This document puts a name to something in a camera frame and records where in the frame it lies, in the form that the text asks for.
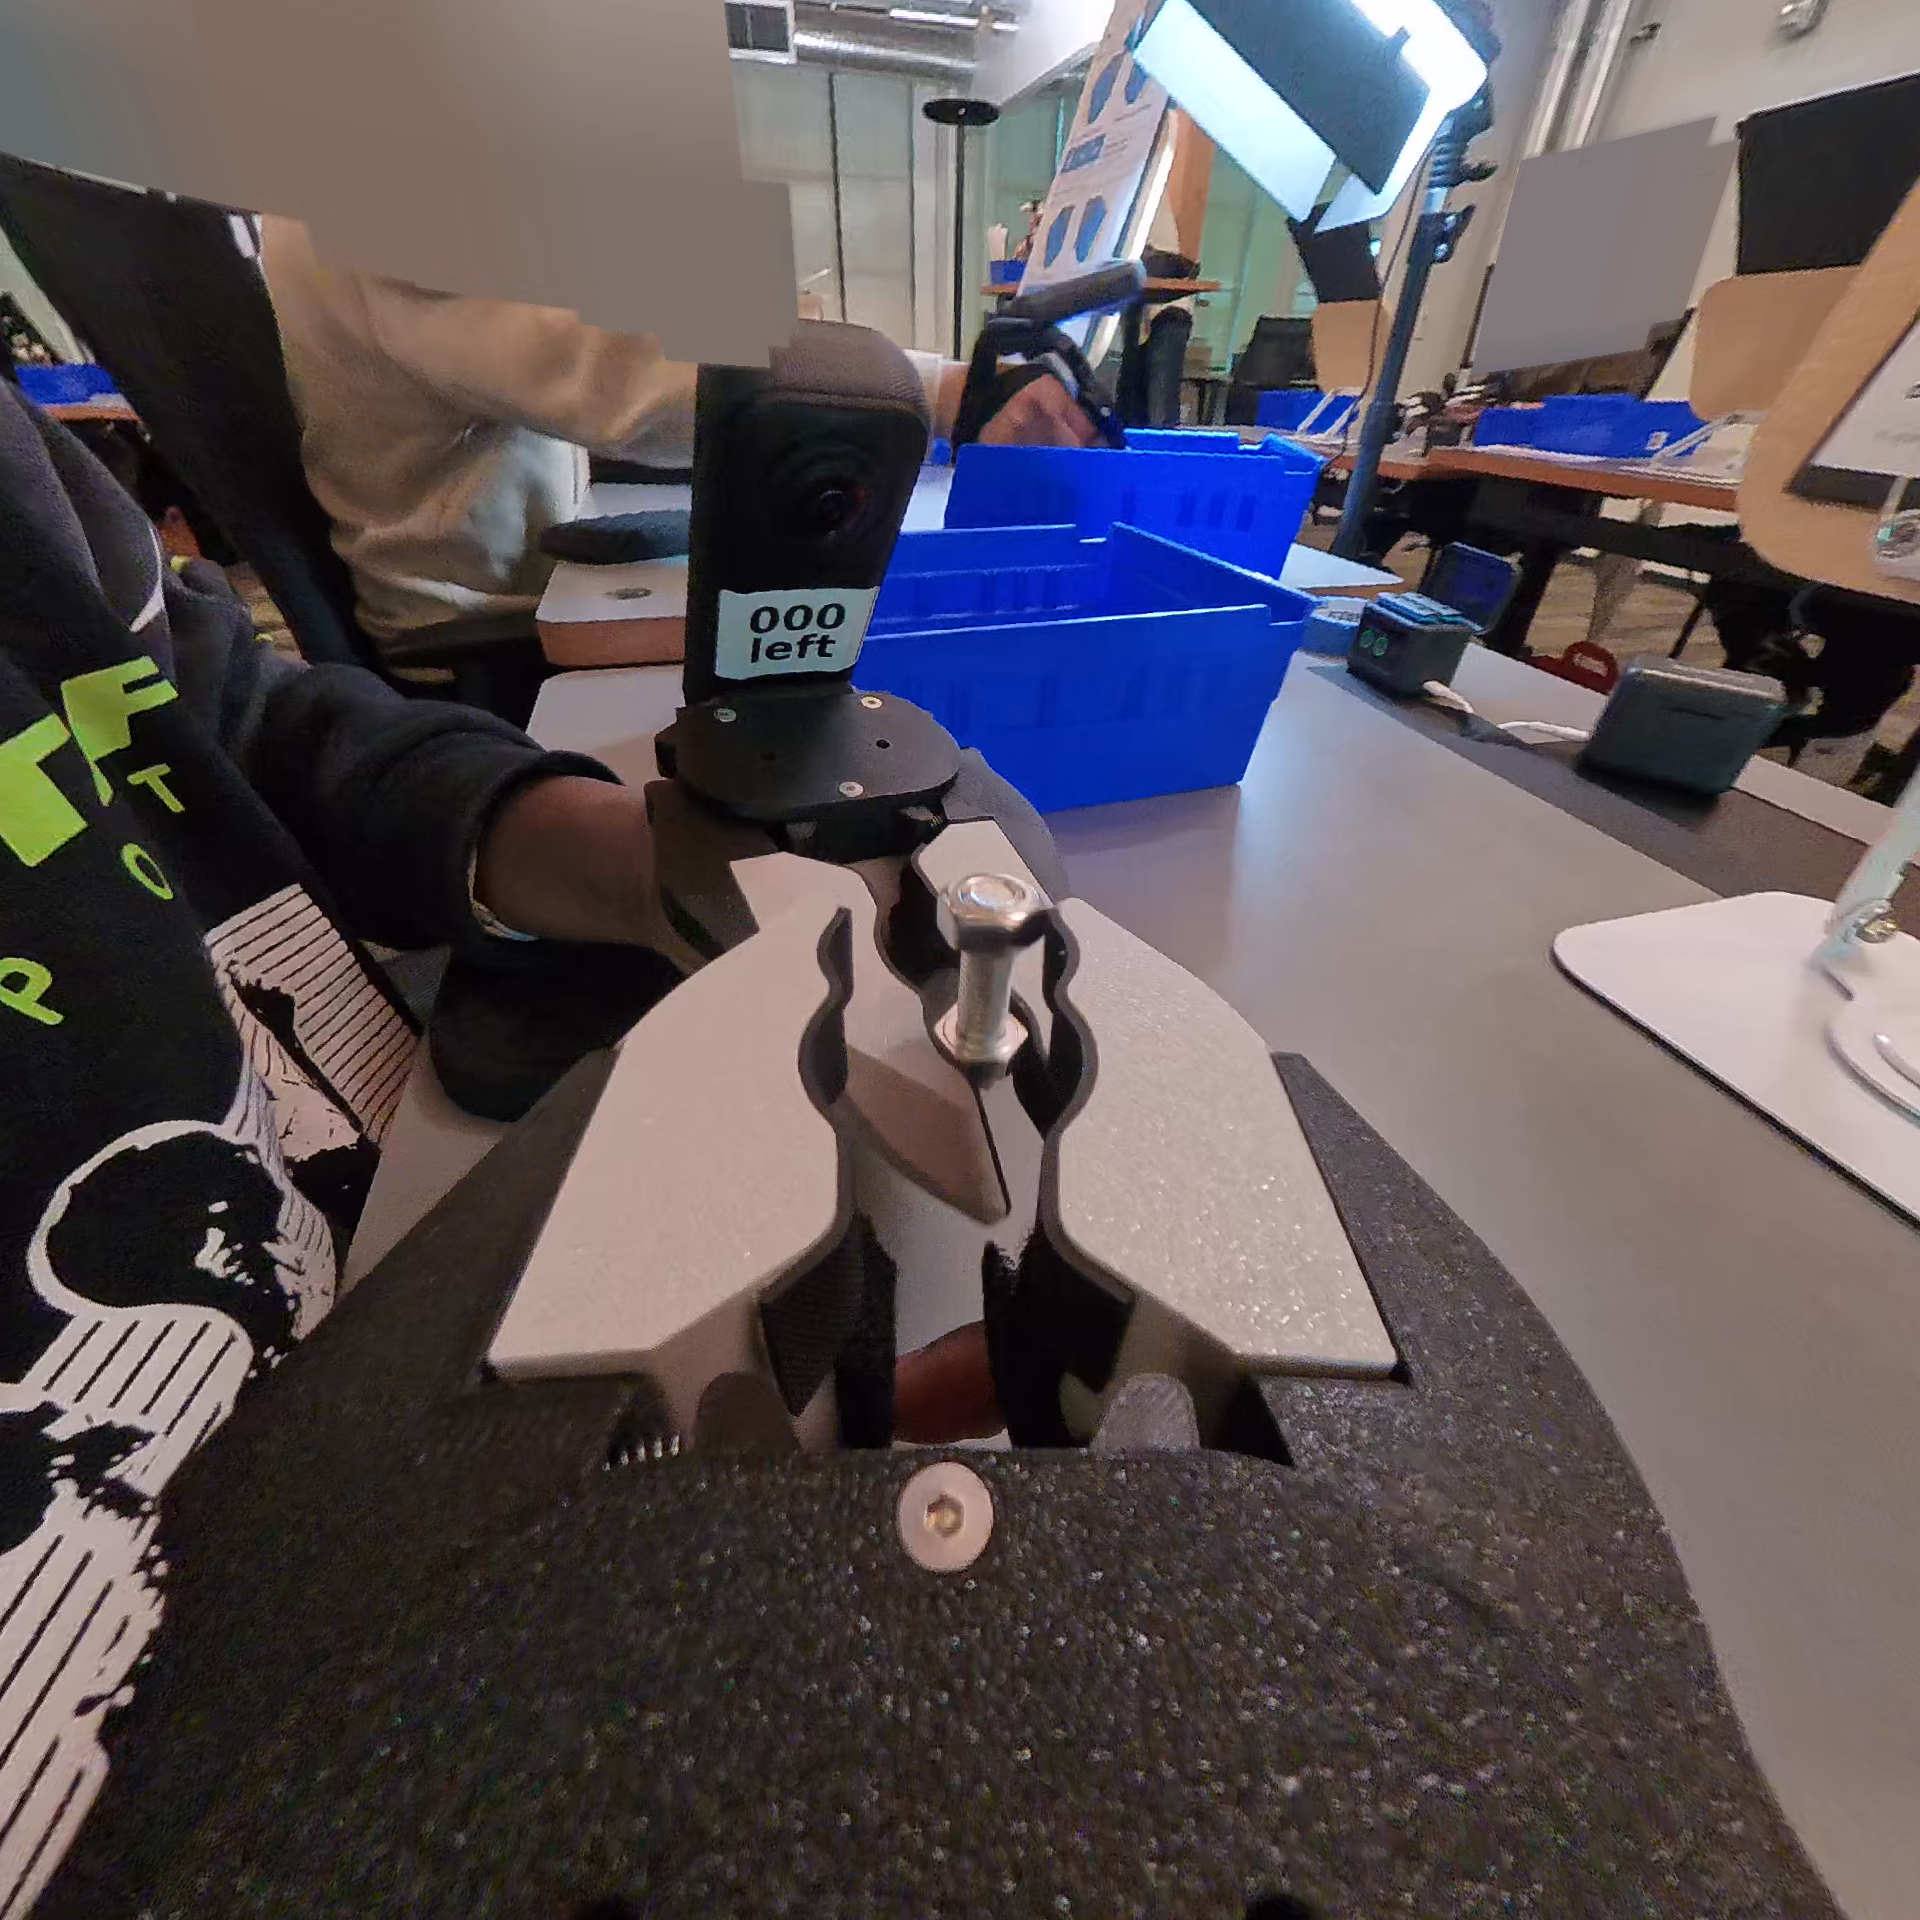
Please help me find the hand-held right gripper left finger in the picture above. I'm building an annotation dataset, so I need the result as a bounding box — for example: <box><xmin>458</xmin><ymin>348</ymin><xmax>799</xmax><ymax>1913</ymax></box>
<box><xmin>486</xmin><ymin>902</ymin><xmax>859</xmax><ymax>1433</ymax></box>

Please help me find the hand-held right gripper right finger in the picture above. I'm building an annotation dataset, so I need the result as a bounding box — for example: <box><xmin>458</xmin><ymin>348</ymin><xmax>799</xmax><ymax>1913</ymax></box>
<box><xmin>1037</xmin><ymin>900</ymin><xmax>1403</xmax><ymax>1449</ymax></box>

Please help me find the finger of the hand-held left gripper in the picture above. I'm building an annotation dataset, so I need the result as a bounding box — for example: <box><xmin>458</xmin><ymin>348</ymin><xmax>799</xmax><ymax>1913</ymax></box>
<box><xmin>897</xmin><ymin>823</ymin><xmax>1087</xmax><ymax>1129</ymax></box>
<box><xmin>736</xmin><ymin>858</ymin><xmax>1011</xmax><ymax>1220</ymax></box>

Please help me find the long steel hex bolt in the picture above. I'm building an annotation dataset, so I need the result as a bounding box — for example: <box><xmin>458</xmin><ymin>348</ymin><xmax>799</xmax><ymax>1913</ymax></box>
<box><xmin>933</xmin><ymin>873</ymin><xmax>1051</xmax><ymax>1079</ymax></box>

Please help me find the blue plastic bin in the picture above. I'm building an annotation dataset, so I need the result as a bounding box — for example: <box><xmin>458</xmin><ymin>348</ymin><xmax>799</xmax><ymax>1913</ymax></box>
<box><xmin>863</xmin><ymin>521</ymin><xmax>1321</xmax><ymax>812</ymax></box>
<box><xmin>944</xmin><ymin>427</ymin><xmax>1327</xmax><ymax>579</ymax></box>

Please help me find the person's left forearm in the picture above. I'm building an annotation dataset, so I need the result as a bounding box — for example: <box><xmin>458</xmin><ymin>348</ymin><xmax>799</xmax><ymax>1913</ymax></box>
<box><xmin>166</xmin><ymin>570</ymin><xmax>624</xmax><ymax>963</ymax></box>

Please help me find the person's left hand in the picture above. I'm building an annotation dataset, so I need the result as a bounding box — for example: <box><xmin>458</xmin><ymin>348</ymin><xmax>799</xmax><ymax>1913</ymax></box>
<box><xmin>471</xmin><ymin>779</ymin><xmax>706</xmax><ymax>963</ymax></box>

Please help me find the person's right hand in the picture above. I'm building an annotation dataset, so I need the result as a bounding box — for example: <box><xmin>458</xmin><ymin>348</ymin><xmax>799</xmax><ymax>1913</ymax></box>
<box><xmin>897</xmin><ymin>1329</ymin><xmax>999</xmax><ymax>1442</ymax></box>

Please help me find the black wrist rest pad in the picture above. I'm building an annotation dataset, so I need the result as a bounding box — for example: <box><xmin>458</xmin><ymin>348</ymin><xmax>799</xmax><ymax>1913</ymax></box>
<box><xmin>544</xmin><ymin>510</ymin><xmax>696</xmax><ymax>567</ymax></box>
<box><xmin>427</xmin><ymin>943</ymin><xmax>683</xmax><ymax>1121</ymax></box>

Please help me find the black battery charger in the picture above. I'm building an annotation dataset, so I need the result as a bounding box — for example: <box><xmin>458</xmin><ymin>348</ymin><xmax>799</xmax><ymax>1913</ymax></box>
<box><xmin>1344</xmin><ymin>593</ymin><xmax>1479</xmax><ymax>699</ymax></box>

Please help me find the white display stand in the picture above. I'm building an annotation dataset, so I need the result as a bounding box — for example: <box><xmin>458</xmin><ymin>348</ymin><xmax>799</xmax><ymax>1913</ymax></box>
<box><xmin>1553</xmin><ymin>779</ymin><xmax>1920</xmax><ymax>1203</ymax></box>

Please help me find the person's printed black shirt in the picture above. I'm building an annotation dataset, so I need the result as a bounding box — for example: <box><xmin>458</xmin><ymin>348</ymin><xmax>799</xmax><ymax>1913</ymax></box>
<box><xmin>0</xmin><ymin>374</ymin><xmax>424</xmax><ymax>1906</ymax></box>

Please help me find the dark grey case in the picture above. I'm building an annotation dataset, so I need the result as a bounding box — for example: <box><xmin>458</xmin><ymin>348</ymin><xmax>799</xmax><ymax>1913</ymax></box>
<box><xmin>1579</xmin><ymin>655</ymin><xmax>1791</xmax><ymax>797</ymax></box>

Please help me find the instruction sheet on stand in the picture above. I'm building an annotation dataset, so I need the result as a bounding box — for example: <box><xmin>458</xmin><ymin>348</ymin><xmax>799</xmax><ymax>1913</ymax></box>
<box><xmin>1021</xmin><ymin>0</ymin><xmax>1179</xmax><ymax>301</ymax></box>

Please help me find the black floor lamp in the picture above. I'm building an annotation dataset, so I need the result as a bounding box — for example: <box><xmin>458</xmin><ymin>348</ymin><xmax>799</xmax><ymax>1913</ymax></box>
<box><xmin>922</xmin><ymin>95</ymin><xmax>1008</xmax><ymax>362</ymax></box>

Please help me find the wood-top desk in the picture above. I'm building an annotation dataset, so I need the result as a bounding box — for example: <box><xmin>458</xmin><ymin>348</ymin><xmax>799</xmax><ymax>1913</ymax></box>
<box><xmin>1319</xmin><ymin>442</ymin><xmax>1750</xmax><ymax>602</ymax></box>

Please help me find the black office chair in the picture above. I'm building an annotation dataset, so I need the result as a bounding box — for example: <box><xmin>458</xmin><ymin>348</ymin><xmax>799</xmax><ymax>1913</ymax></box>
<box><xmin>0</xmin><ymin>151</ymin><xmax>393</xmax><ymax>677</ymax></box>

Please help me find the row of small blue bins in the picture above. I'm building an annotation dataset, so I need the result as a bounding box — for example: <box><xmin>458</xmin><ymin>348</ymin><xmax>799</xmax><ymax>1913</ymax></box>
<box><xmin>1253</xmin><ymin>391</ymin><xmax>1720</xmax><ymax>459</ymax></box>

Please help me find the studio light panel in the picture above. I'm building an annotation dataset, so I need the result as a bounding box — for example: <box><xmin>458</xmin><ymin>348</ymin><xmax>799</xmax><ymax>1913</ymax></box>
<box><xmin>1125</xmin><ymin>0</ymin><xmax>1502</xmax><ymax>226</ymax></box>

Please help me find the white cable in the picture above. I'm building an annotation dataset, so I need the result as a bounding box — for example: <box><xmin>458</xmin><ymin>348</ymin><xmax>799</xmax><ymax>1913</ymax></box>
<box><xmin>1425</xmin><ymin>682</ymin><xmax>1593</xmax><ymax>748</ymax></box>

